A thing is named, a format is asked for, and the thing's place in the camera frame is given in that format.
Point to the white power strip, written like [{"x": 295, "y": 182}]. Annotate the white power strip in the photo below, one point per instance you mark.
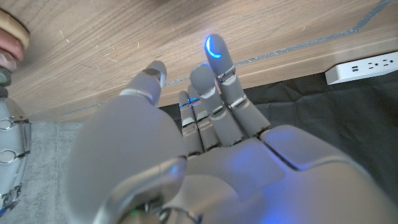
[{"x": 360, "y": 68}]

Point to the grey tape outline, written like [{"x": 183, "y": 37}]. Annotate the grey tape outline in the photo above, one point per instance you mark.
[{"x": 295, "y": 48}]

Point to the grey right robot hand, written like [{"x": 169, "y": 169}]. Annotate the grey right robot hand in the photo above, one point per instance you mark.
[{"x": 12, "y": 149}]

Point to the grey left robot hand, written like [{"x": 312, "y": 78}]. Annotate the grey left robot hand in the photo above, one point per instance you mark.
[{"x": 124, "y": 149}]

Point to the black backdrop curtain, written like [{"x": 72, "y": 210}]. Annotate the black backdrop curtain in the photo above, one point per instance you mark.
[{"x": 326, "y": 109}]

